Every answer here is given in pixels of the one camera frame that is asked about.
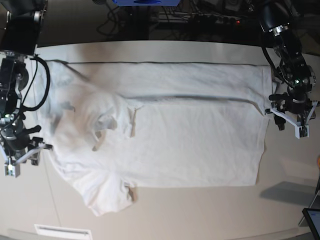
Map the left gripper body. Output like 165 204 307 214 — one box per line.
268 92 318 123

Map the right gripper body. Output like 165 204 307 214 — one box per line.
0 125 53 156

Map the white T-shirt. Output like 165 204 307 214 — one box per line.
38 61 273 216

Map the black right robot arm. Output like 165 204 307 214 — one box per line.
0 0 51 167

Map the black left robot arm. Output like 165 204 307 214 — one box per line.
254 0 319 138

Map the white label strip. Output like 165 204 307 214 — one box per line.
34 224 92 240

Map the black tablet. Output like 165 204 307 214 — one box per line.
302 208 320 240

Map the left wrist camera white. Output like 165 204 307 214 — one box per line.
270 106 317 139

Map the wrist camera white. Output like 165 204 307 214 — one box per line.
270 106 317 139
0 143 47 178

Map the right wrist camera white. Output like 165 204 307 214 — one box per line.
0 143 47 178

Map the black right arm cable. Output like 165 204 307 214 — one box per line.
19 56 52 112

